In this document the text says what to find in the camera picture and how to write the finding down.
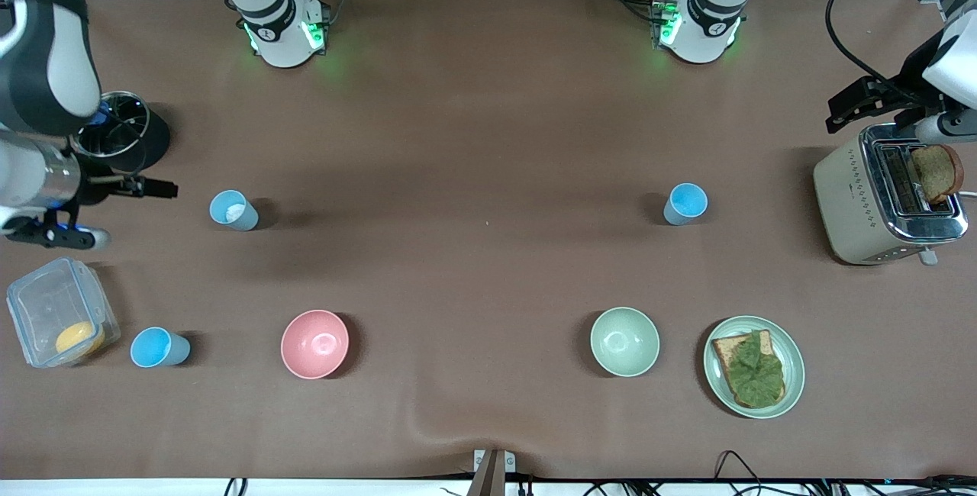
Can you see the blue plastic cup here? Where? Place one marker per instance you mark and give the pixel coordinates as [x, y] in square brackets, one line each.
[153, 347]
[687, 201]

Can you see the green lettuce leaf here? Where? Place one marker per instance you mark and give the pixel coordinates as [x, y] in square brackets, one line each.
[756, 374]

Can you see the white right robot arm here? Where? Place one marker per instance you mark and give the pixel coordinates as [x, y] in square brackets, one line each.
[46, 61]

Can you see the pale green bowl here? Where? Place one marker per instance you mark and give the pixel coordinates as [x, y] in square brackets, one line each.
[624, 341]

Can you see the blue cup with white inside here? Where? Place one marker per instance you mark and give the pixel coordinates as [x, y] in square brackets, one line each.
[229, 210]

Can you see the cream and chrome toaster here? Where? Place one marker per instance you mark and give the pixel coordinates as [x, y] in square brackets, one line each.
[847, 206]

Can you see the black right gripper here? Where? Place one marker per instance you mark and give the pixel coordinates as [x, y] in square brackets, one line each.
[98, 185]

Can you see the brown bread slice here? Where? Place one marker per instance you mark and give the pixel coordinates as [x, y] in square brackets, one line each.
[937, 172]

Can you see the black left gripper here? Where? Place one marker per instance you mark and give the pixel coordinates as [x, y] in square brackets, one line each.
[910, 78]

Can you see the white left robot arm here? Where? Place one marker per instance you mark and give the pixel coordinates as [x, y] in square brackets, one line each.
[698, 34]

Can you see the clear plastic food container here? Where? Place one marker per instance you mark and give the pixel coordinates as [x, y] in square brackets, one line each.
[46, 301]

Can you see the pale green plate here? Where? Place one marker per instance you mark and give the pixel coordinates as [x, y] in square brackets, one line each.
[794, 374]

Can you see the toast slice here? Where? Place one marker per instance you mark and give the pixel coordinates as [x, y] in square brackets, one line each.
[723, 351]

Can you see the pink bowl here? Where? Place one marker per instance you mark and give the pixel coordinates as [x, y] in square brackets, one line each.
[314, 343]

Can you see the yellow round food piece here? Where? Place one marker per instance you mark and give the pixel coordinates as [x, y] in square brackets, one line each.
[78, 339]

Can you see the metal table clamp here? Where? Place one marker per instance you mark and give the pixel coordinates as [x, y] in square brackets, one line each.
[492, 469]

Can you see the black cylindrical pot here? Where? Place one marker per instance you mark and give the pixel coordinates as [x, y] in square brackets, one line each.
[151, 141]

